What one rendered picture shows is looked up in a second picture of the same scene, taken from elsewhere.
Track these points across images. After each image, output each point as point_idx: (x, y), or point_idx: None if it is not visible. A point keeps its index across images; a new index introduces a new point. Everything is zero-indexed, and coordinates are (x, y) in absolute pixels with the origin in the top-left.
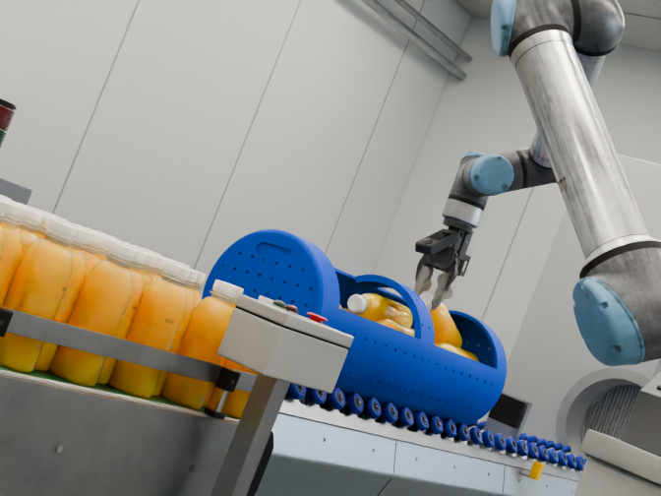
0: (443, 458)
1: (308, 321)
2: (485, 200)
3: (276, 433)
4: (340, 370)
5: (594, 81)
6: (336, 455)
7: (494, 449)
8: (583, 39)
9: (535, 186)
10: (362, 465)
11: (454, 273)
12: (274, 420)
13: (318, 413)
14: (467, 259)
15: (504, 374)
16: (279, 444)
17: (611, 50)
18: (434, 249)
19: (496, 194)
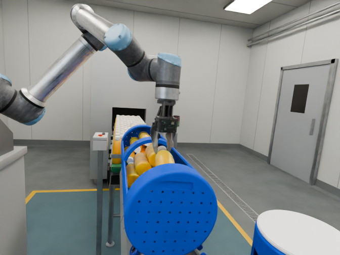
0: (126, 248)
1: (94, 133)
2: (156, 80)
3: (121, 176)
4: (92, 144)
5: (81, 23)
6: (121, 195)
7: None
8: (79, 29)
9: (123, 60)
10: (120, 206)
11: (150, 129)
12: (97, 156)
13: None
14: (158, 120)
15: (126, 204)
16: (120, 180)
17: (72, 20)
18: None
19: (132, 79)
